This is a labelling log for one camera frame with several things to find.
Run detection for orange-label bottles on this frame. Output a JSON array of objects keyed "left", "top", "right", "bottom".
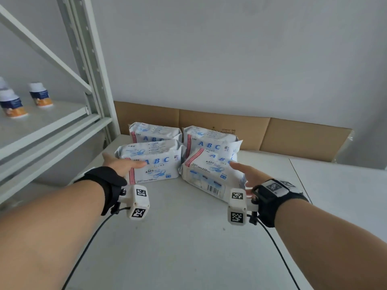
[{"left": 29, "top": 82, "right": 54, "bottom": 108}]

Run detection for person's right hand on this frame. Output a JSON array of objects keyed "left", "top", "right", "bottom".
[{"left": 229, "top": 161, "right": 273, "bottom": 197}]

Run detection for white metal shelf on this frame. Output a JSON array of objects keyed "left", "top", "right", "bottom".
[
  {"left": 62, "top": 0, "right": 387, "bottom": 290},
  {"left": 0, "top": 0, "right": 114, "bottom": 209}
]

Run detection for person's left hand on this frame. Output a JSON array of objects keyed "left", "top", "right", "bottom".
[{"left": 102, "top": 152, "right": 147, "bottom": 181}]

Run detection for person's left forearm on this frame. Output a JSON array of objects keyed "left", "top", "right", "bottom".
[{"left": 0, "top": 179, "right": 106, "bottom": 290}]

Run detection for white marker plate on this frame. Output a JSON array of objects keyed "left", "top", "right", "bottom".
[{"left": 260, "top": 179, "right": 303, "bottom": 198}]

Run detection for black wrist strap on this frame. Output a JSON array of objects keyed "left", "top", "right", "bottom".
[
  {"left": 251, "top": 179, "right": 310, "bottom": 228},
  {"left": 74, "top": 166, "right": 128, "bottom": 216}
]

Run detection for person's right forearm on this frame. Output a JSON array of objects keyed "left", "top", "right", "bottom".
[{"left": 275, "top": 199, "right": 387, "bottom": 290}]

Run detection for brown cardboard sheet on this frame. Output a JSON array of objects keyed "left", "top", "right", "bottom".
[{"left": 113, "top": 101, "right": 354, "bottom": 163}]

